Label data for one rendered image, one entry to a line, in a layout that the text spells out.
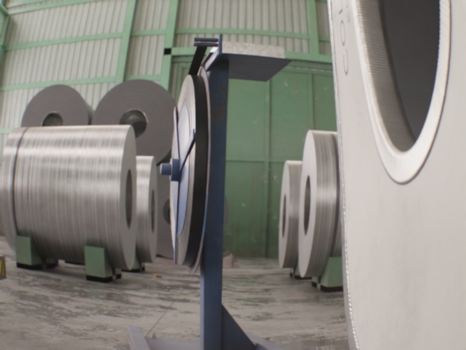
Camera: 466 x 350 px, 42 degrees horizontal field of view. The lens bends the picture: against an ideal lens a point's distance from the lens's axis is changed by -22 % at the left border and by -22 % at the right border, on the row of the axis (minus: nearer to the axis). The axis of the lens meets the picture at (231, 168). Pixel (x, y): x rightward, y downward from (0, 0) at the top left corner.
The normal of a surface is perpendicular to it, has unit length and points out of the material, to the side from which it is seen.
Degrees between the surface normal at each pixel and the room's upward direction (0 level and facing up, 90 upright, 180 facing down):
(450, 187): 90
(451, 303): 90
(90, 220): 109
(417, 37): 85
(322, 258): 139
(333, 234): 116
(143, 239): 124
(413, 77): 67
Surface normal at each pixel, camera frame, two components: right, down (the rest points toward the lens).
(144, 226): 0.00, 0.23
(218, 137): 0.18, -0.09
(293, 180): 0.03, -0.63
